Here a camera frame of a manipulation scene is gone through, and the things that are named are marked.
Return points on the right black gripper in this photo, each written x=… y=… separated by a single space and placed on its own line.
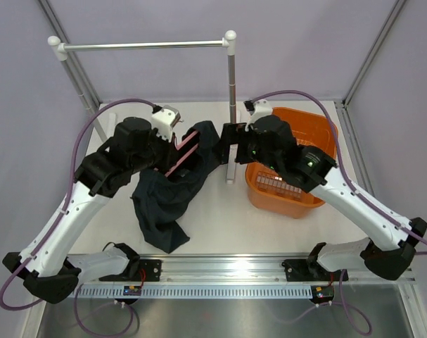
x=235 y=134

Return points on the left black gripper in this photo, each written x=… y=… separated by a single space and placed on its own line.
x=170 y=152

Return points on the pink clothes hanger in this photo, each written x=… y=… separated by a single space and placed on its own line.
x=185 y=148

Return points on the dark navy shorts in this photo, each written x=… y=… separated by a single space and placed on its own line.
x=160 y=201

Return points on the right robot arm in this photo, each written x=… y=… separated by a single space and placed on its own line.
x=389 y=246

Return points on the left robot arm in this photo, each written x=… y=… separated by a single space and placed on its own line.
x=47 y=269

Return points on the orange plastic basket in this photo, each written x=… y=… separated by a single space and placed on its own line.
x=267 y=190

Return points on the metal clothes rack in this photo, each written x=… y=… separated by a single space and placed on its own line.
x=165 y=78

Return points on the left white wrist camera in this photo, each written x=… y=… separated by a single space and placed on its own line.
x=164 y=119

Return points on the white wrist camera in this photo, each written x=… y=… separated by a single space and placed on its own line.
x=257 y=109
x=164 y=119

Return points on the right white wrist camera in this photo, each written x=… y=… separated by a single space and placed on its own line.
x=257 y=109

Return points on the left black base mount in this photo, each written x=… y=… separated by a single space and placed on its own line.
x=148 y=270

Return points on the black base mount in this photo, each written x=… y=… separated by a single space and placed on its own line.
x=300 y=270
x=148 y=270

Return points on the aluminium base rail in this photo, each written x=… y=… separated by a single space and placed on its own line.
x=235 y=268

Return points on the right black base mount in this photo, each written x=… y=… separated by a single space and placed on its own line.
x=300 y=270

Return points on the white slotted cable duct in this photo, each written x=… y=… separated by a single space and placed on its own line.
x=103 y=291

